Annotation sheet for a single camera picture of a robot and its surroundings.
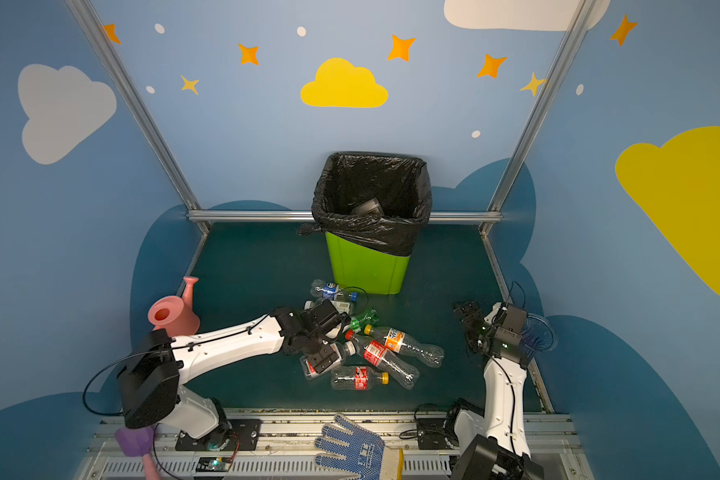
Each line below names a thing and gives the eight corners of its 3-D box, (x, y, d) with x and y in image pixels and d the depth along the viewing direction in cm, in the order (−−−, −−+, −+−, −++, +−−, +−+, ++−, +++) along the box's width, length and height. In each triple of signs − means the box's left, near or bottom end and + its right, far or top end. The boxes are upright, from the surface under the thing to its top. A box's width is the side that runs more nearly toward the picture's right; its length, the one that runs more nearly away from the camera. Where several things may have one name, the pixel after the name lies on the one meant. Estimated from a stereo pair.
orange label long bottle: (362, 338, 91) (362, 334, 88) (369, 323, 94) (369, 319, 91) (439, 370, 85) (441, 366, 82) (443, 353, 88) (446, 349, 86)
